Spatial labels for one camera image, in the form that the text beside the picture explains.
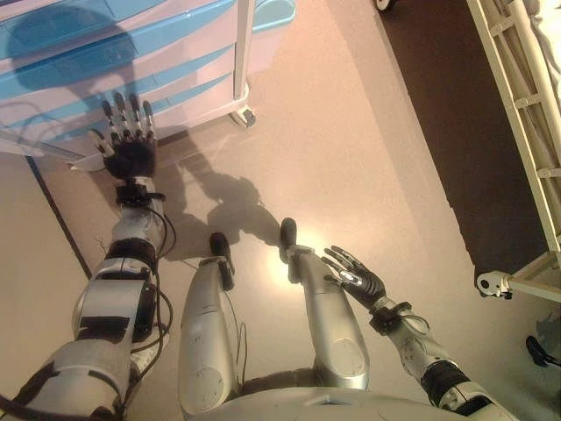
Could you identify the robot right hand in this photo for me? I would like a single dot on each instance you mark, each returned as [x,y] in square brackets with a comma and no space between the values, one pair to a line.
[364,283]

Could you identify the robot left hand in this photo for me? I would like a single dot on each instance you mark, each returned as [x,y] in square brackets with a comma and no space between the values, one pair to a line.
[131,155]

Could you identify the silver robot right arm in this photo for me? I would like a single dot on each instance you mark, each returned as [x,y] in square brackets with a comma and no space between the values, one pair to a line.
[412,351]

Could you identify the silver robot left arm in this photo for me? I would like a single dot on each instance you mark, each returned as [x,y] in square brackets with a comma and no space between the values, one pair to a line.
[105,302]

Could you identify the silver robot right leg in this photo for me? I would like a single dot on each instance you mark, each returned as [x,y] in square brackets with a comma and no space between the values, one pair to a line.
[333,324]

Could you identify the silver robot leg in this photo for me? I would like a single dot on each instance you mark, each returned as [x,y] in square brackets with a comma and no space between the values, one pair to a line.
[206,333]
[333,324]

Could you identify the black robot right foot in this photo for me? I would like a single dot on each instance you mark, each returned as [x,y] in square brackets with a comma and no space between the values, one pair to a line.
[289,232]

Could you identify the black robot foot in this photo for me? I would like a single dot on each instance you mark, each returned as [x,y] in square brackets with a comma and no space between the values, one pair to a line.
[219,243]
[289,232]

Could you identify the white cart caster wheel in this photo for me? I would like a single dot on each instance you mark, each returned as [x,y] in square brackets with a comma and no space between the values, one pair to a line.
[243,117]

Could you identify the black robot left foot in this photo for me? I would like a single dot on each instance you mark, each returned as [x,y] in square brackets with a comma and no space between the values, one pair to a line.
[219,243]

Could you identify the white bed caster wheel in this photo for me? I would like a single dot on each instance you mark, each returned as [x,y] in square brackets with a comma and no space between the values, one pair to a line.
[385,4]
[488,283]

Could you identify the silver robot torso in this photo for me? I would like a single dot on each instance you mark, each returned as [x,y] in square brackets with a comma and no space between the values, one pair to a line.
[333,408]

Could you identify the white medical cart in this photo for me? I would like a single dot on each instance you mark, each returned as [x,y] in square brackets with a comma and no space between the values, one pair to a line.
[242,52]

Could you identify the silver robot left leg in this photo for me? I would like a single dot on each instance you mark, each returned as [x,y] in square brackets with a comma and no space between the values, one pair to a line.
[206,333]

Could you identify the black stand leg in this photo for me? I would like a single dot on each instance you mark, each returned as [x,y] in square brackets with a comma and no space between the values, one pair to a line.
[541,353]

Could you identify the light blue waste bin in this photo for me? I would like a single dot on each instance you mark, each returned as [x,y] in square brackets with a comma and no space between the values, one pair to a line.
[271,13]

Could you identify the white bedding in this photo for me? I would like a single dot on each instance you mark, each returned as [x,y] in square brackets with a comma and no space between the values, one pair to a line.
[550,35]

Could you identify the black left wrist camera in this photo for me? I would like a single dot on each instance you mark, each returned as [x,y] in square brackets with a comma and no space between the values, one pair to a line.
[131,194]

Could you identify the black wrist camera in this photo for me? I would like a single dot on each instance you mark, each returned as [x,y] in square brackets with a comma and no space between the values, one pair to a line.
[381,322]
[131,194]

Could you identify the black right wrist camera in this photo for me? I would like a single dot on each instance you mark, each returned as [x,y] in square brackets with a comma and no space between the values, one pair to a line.
[381,322]

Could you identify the cream hospital bed frame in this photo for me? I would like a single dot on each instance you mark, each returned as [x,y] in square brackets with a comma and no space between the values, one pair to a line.
[517,101]

